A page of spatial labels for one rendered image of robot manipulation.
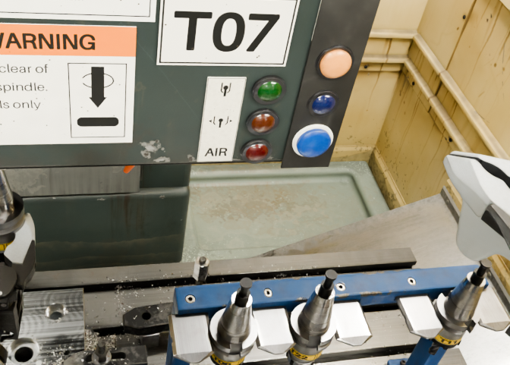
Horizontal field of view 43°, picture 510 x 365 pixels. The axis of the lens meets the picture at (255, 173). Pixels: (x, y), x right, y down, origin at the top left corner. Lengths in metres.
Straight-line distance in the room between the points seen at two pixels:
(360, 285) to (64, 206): 0.79
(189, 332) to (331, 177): 1.28
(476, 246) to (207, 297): 0.50
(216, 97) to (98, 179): 0.95
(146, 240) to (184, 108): 1.13
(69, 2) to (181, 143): 0.15
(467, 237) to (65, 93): 0.30
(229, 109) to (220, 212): 1.39
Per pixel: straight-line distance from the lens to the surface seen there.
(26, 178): 1.45
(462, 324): 0.99
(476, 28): 1.65
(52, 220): 1.56
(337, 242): 1.70
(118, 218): 1.56
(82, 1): 0.46
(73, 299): 1.19
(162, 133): 0.53
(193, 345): 0.87
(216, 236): 1.84
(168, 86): 0.50
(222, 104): 0.52
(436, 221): 1.71
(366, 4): 0.50
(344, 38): 0.51
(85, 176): 1.44
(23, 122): 0.52
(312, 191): 2.03
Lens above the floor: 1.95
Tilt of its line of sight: 42 degrees down
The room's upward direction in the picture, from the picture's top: 12 degrees clockwise
